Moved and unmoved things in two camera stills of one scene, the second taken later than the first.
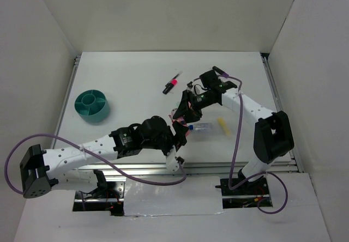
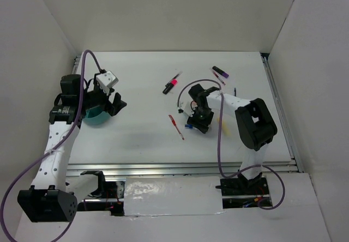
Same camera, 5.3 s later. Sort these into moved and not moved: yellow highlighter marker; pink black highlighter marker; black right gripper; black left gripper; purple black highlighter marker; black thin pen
Moved: black right gripper; black left gripper
Not moved: yellow highlighter marker; purple black highlighter marker; black thin pen; pink black highlighter marker
